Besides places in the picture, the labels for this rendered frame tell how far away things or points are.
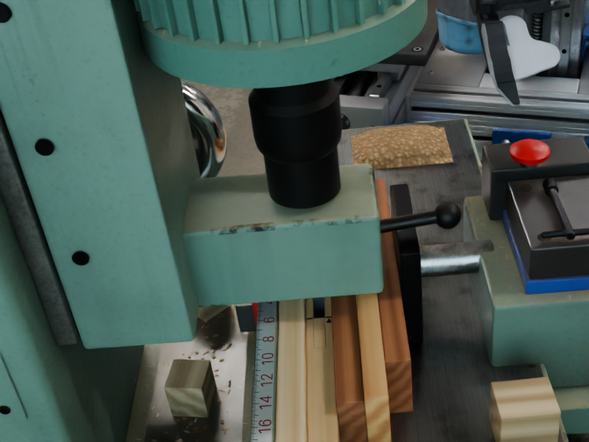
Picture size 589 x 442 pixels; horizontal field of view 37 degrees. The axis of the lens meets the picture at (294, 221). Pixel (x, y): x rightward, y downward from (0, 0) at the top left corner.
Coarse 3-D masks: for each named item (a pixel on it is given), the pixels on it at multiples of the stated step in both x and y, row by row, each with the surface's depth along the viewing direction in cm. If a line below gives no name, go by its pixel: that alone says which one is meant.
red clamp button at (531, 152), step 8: (520, 144) 66; (528, 144) 66; (536, 144) 66; (544, 144) 66; (512, 152) 66; (520, 152) 66; (528, 152) 65; (536, 152) 65; (544, 152) 65; (520, 160) 65; (528, 160) 65; (536, 160) 65; (544, 160) 65
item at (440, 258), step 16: (400, 192) 68; (400, 208) 66; (400, 240) 63; (416, 240) 63; (480, 240) 68; (400, 256) 62; (416, 256) 62; (432, 256) 67; (448, 256) 67; (464, 256) 67; (400, 272) 64; (416, 272) 63; (432, 272) 67; (448, 272) 67; (464, 272) 67; (416, 288) 64; (416, 304) 65; (416, 320) 66; (416, 336) 67
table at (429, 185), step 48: (432, 192) 84; (480, 192) 83; (432, 240) 78; (432, 288) 73; (432, 336) 68; (480, 336) 68; (432, 384) 64; (480, 384) 64; (432, 432) 61; (480, 432) 60; (576, 432) 66
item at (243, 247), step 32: (192, 192) 63; (224, 192) 63; (256, 192) 63; (352, 192) 61; (192, 224) 60; (224, 224) 60; (256, 224) 60; (288, 224) 59; (320, 224) 59; (352, 224) 59; (192, 256) 61; (224, 256) 61; (256, 256) 61; (288, 256) 61; (320, 256) 61; (352, 256) 61; (224, 288) 62; (256, 288) 62; (288, 288) 62; (320, 288) 62; (352, 288) 62
